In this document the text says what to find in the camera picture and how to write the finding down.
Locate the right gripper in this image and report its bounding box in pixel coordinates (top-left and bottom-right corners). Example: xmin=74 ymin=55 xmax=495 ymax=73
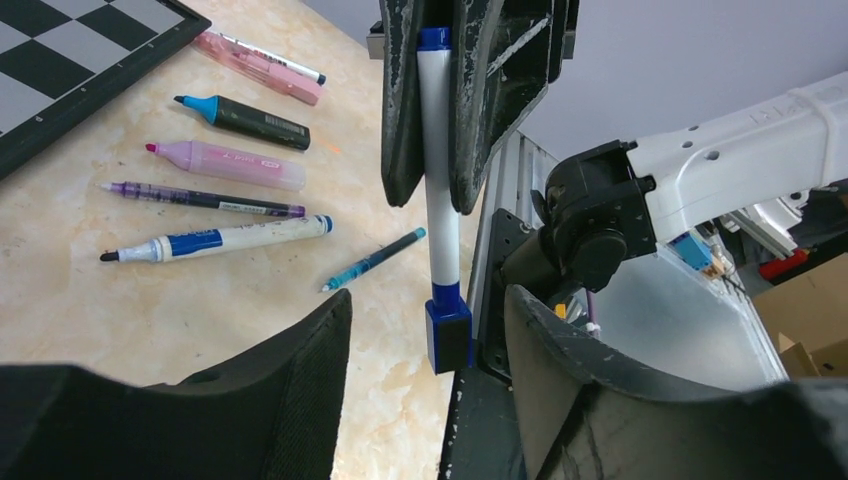
xmin=365 ymin=0 xmax=582 ymax=216

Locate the dark blue marker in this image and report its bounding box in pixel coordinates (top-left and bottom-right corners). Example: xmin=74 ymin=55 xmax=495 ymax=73
xmin=217 ymin=32 xmax=327 ymax=86

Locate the dark thin pen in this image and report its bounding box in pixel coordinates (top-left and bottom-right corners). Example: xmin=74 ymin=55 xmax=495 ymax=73
xmin=100 ymin=182 xmax=306 ymax=219

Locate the black white chessboard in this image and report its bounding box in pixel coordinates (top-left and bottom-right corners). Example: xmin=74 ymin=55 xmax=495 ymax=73
xmin=1 ymin=0 xmax=211 ymax=177

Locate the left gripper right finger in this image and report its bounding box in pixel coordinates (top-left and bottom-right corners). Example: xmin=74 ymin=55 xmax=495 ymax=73
xmin=504 ymin=285 xmax=847 ymax=479

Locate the blue thin pen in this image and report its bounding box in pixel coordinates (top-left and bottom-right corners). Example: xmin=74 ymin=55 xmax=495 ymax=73
xmin=321 ymin=227 xmax=427 ymax=292

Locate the white marker blue tip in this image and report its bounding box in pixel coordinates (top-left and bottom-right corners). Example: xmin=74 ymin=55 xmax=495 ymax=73
xmin=416 ymin=27 xmax=473 ymax=375

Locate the lilac highlighter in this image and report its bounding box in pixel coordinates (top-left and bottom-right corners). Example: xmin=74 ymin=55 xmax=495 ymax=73
xmin=145 ymin=140 xmax=306 ymax=192

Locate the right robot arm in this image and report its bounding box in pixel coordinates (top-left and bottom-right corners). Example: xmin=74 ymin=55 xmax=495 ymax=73
xmin=381 ymin=1 xmax=847 ymax=310

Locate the blue black highlighter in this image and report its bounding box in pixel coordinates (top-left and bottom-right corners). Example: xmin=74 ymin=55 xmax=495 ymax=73
xmin=173 ymin=95 xmax=311 ymax=151

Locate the clutter beside the table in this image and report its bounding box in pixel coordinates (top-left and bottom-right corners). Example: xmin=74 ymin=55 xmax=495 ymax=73
xmin=702 ymin=181 xmax=847 ymax=378

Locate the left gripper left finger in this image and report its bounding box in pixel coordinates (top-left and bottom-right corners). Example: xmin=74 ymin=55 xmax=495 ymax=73
xmin=1 ymin=290 xmax=353 ymax=479

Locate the blue capped white marker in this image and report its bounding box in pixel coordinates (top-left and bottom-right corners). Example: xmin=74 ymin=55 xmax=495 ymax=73
xmin=100 ymin=215 xmax=334 ymax=263

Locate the pink highlighter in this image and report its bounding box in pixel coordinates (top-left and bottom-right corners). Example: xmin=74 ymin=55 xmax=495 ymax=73
xmin=192 ymin=31 xmax=323 ymax=106

